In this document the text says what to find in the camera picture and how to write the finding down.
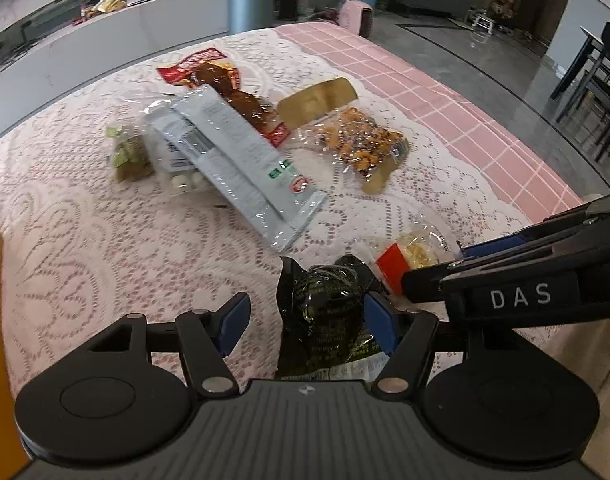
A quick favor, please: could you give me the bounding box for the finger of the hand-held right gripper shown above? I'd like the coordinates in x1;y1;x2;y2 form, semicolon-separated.
401;216;604;305
456;191;610;260

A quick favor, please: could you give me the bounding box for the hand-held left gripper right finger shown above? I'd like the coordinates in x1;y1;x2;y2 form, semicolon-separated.
363;292;523;395

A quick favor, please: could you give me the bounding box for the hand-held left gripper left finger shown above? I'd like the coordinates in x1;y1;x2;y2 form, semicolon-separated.
85;292;252;395

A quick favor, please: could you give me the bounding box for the small red and yellow packet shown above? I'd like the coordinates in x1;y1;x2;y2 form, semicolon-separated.
375;227;462;297

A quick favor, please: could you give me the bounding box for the black snack packet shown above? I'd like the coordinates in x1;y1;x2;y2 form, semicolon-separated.
275;255;402;382

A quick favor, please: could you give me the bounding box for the clear packet of white eggs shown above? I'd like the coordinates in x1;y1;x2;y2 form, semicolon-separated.
149;125;212;197

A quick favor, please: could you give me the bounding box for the red braised meat snack packet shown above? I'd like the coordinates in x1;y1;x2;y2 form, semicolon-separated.
156;48;292;150

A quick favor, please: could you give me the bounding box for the pile of snacks on counter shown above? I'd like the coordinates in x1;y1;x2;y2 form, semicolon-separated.
80;0;129;21

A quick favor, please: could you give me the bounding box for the pink checked tablecloth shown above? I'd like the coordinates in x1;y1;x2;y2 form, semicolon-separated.
275;22;587;232

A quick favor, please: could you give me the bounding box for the clear gold-label fried snack packet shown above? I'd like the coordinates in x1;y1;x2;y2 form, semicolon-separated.
277;77;411;196

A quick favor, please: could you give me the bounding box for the white foil snack packet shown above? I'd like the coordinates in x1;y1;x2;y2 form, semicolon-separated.
144;85;327;253

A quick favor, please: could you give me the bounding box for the black dining chair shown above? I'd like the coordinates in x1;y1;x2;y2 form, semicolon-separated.
550;21;610;162

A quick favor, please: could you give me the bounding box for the green snack packet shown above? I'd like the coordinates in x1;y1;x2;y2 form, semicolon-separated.
106;125;156;184

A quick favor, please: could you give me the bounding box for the small white step stool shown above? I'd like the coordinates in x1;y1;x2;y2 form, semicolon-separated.
466;10;497;36

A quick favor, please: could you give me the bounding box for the pink space heater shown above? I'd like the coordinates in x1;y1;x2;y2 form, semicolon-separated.
337;0;376;39

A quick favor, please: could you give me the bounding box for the grey metal trash can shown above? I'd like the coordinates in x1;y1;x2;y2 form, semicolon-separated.
221;0;278;35

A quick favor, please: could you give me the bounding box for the white marble counter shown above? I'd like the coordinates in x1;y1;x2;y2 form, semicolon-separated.
0;0;236;107

